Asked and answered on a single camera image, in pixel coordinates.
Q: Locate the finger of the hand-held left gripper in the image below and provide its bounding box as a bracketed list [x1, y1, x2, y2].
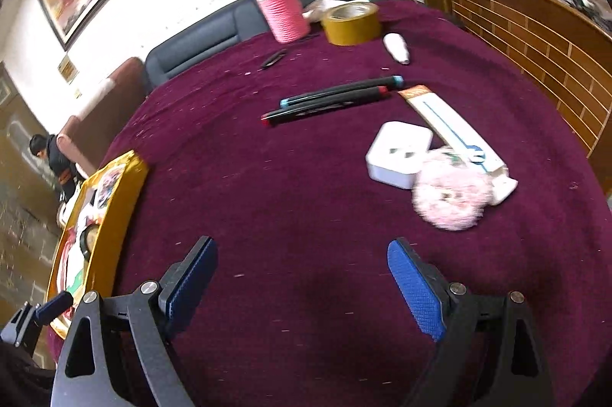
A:
[36, 292, 75, 326]

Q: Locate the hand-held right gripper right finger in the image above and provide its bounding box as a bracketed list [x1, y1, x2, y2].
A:
[387, 237, 558, 407]

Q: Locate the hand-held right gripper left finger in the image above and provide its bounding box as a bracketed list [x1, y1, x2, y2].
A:
[50, 236, 219, 407]

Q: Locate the pink plush bear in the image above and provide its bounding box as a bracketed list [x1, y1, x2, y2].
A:
[412, 149, 493, 232]

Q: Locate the yellow cardboard box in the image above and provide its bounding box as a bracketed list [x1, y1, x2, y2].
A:
[46, 150, 150, 338]

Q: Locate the white power adapter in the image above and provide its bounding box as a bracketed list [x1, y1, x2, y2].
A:
[366, 121, 433, 190]

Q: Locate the maroon tablecloth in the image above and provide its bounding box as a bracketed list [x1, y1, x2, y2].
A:
[48, 0, 612, 407]

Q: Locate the long white toothbrush box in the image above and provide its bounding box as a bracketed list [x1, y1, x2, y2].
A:
[398, 84, 519, 205]

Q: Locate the brown upholstered chair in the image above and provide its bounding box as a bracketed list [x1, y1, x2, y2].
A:
[57, 57, 146, 178]

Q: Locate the black marker red cap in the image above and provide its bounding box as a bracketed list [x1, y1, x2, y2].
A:
[261, 86, 389, 127]

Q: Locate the black marker blue cap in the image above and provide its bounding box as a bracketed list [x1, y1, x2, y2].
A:
[280, 75, 403, 109]

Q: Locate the small black clip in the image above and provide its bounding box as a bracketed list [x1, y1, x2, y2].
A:
[260, 48, 288, 70]

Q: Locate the small white bottle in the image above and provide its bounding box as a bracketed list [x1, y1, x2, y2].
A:
[383, 33, 412, 66]

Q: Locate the dark grey sofa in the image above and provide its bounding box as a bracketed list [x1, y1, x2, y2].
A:
[145, 0, 402, 94]

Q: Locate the yellow tape roll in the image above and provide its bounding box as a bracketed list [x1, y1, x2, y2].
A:
[321, 2, 382, 47]

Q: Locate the wooden brick-pattern counter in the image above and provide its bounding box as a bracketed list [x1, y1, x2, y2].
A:
[435, 0, 612, 159]

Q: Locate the pink knitted sleeve bottle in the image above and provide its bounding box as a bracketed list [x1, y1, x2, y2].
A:
[256, 0, 311, 44]

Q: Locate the small gold wall plaque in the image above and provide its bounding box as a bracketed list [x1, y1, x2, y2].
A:
[57, 55, 80, 83]

